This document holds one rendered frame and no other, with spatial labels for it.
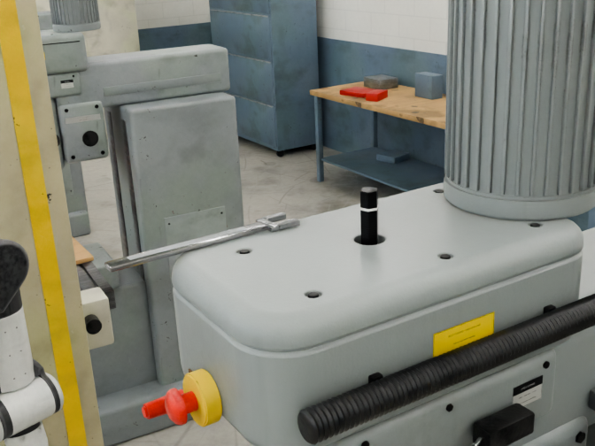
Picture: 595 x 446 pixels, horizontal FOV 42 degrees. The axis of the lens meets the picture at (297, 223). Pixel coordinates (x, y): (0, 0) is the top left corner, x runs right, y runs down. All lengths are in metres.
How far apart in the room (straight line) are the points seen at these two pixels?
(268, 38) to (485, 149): 7.24
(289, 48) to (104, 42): 2.26
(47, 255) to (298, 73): 5.98
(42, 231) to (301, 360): 1.91
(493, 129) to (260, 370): 0.41
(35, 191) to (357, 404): 1.90
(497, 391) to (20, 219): 1.87
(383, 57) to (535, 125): 6.78
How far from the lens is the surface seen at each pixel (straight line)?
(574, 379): 1.11
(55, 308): 2.70
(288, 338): 0.75
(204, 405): 0.85
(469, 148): 0.99
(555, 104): 0.96
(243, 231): 0.94
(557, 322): 0.95
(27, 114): 2.50
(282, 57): 8.21
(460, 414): 0.95
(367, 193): 0.89
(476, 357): 0.86
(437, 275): 0.84
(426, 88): 6.79
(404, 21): 7.46
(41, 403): 1.51
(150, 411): 0.97
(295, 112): 8.38
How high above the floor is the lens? 2.23
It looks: 20 degrees down
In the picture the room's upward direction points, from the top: 3 degrees counter-clockwise
